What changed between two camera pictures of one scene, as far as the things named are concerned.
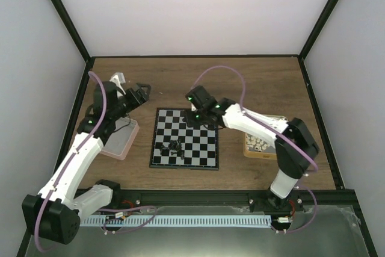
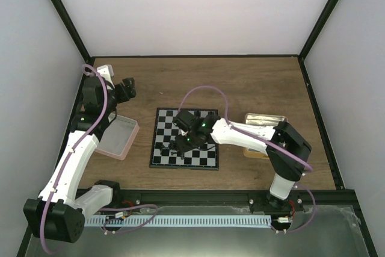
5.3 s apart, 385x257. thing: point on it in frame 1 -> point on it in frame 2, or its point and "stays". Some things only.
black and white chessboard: (176, 145) stays
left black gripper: (140, 94) -> (131, 89)
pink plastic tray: (119, 142) stays
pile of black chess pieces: (174, 146) stays
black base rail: (331, 200) stays
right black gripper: (190, 121) -> (181, 145)
